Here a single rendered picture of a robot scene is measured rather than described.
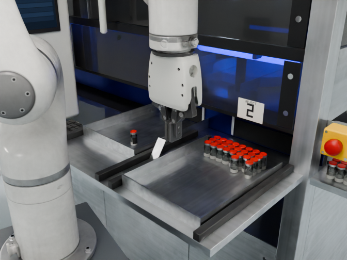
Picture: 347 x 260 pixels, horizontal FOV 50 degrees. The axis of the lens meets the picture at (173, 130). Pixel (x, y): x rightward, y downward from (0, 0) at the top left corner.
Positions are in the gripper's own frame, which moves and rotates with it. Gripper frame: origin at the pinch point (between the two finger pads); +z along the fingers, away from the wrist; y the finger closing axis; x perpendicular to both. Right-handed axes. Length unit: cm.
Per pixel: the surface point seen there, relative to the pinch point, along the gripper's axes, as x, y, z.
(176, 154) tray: -21.8, 19.6, 20.5
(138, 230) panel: -39, 59, 79
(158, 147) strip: -18.9, 24.0, 18.7
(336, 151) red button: -35.8, -19.3, 11.1
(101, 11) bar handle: -32, 65, -15
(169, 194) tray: -7.5, 8.5, 22.1
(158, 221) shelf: 0.9, 3.8, 23.2
